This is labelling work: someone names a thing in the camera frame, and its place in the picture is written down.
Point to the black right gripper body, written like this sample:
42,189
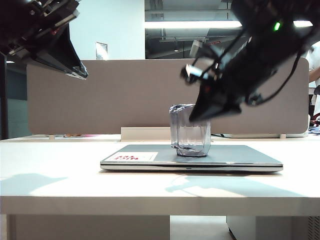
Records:
257,65

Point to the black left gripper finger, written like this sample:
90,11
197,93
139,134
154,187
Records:
63,50
72,72

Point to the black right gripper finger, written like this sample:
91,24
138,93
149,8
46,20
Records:
210,100
225,110

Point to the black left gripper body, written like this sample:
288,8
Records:
27,25

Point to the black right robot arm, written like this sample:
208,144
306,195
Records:
262,12

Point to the silver closed laptop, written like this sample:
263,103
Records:
237,157

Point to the white red laptop sticker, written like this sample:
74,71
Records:
135,156

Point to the beige fabric desk partition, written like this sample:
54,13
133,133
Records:
125,100

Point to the brown flat item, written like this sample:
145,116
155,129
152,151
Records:
72,136

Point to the pink flat item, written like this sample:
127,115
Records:
90,135

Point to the long ceiling light strip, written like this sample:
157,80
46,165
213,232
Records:
190,24

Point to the blue cloth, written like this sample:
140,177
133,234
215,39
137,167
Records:
315,130

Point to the white desk support panel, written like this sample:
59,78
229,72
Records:
87,227

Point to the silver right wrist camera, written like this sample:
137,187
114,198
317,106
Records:
197,72

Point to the framed wall notice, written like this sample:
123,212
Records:
101,51

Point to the white partition foot bracket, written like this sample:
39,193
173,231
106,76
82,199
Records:
282,136
51,137

